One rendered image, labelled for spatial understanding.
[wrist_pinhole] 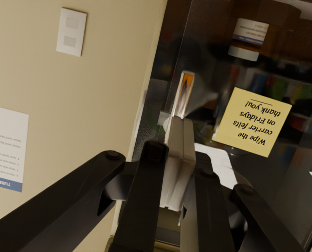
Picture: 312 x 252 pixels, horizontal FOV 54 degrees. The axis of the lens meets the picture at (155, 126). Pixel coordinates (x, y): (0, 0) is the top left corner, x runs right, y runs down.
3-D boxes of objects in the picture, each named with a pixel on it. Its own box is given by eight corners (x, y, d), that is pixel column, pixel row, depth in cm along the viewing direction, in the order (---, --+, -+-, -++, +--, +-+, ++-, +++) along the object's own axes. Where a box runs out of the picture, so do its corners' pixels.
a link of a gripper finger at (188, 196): (192, 192, 13) (259, 210, 13) (190, 148, 18) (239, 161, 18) (183, 220, 14) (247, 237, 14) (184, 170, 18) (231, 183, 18)
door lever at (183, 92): (179, 62, 38) (199, 67, 38) (161, 131, 41) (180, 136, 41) (178, 68, 33) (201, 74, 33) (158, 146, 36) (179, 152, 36)
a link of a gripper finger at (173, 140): (166, 209, 15) (151, 205, 16) (171, 154, 22) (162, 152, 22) (181, 157, 15) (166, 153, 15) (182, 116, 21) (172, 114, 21)
